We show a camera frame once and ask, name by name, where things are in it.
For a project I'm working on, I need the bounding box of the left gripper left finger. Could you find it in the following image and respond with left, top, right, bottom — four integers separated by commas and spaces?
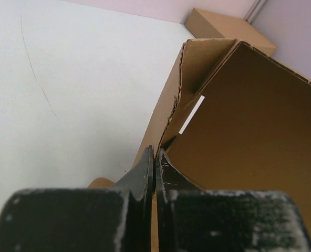
0, 146, 154, 251

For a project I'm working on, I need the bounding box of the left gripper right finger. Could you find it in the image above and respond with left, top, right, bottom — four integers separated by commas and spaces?
155, 151, 311, 251

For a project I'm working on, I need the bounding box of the cardboard box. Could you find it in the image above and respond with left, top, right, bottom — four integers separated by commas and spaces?
87, 38, 311, 252
184, 8, 277, 56

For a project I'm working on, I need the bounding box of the right aluminium corner post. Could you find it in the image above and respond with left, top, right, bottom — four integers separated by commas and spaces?
244, 0, 268, 24

